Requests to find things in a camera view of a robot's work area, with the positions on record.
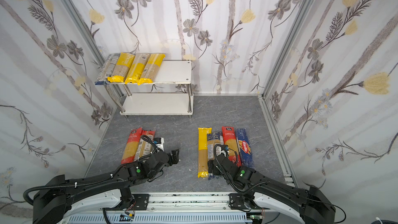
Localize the yellow band spaghetti bag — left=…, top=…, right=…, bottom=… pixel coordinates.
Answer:
left=124, top=53, right=150, bottom=84

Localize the long yellow spaghetti bag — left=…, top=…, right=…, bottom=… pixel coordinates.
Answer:
left=198, top=128, right=212, bottom=178

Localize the blue gold spaghetti bag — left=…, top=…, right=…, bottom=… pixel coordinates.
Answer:
left=207, top=131, right=228, bottom=180

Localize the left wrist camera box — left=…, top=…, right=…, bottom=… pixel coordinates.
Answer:
left=153, top=138, right=164, bottom=150

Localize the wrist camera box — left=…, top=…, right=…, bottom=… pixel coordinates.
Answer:
left=153, top=138, right=164, bottom=150
left=220, top=149, right=229, bottom=158

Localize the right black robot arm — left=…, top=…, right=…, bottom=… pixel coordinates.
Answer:
left=214, top=154, right=336, bottom=224

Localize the red Barilla spaghetti bag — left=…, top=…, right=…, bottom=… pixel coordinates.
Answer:
left=222, top=127, right=241, bottom=167

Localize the red spaghetti bag far left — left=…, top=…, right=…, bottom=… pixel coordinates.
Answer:
left=121, top=128, right=143, bottom=164

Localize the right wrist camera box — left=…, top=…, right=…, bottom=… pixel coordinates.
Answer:
left=220, top=149, right=229, bottom=158

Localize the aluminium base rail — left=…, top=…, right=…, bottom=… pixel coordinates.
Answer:
left=61, top=190, right=303, bottom=224

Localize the red spaghetti bag white label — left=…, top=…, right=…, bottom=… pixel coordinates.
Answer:
left=134, top=130, right=155, bottom=161

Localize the clear grey labelled spaghetti bag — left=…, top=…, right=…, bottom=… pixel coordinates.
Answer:
left=94, top=53, right=121, bottom=86

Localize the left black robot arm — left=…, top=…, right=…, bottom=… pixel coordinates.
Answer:
left=23, top=149, right=179, bottom=224

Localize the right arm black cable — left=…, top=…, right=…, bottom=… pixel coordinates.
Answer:
left=212, top=143, right=271, bottom=194

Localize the blue Barilla spaghetti box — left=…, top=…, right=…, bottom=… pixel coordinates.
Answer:
left=235, top=128, right=255, bottom=169

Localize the white two-tier shelf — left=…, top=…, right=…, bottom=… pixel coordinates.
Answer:
left=104, top=60, right=193, bottom=116

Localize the yellow Pastatime spaghetti bag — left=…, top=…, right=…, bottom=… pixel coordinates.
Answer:
left=107, top=52, right=135, bottom=83

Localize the yellow spaghetti bag barcode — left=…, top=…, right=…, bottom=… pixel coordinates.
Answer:
left=137, top=54, right=165, bottom=85

